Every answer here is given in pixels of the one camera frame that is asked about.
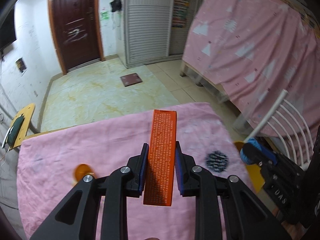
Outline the blue multicolour sock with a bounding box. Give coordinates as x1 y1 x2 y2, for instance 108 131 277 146
240 138 262 165

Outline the pink bed sheet cloth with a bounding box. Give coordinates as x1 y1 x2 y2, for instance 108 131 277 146
17 102 252 239

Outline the white metal chair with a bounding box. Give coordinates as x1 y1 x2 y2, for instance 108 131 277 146
244 89 314 171

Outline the dark red door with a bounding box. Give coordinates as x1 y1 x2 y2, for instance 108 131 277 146
48 0 104 74

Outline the long orange box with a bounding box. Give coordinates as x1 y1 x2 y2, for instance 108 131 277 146
143 110 177 206

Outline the yellow plastic bin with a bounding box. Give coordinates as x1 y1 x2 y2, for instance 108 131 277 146
234 141 265 193

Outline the colourful wall poster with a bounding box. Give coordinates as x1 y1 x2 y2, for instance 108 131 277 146
171 0 190 28

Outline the wooden bed frame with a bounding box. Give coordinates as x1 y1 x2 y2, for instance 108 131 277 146
180 60 246 105

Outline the wall mounted television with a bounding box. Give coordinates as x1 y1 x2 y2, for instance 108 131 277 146
0 7 16 51

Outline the white louvred wardrobe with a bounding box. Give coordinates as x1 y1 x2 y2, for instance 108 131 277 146
118 0 199 68

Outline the pink tree pattern sheet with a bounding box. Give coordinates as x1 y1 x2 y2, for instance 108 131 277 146
182 0 319 135

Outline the yellow wooden stool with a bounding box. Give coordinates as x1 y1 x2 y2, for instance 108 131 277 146
6 103 39 150

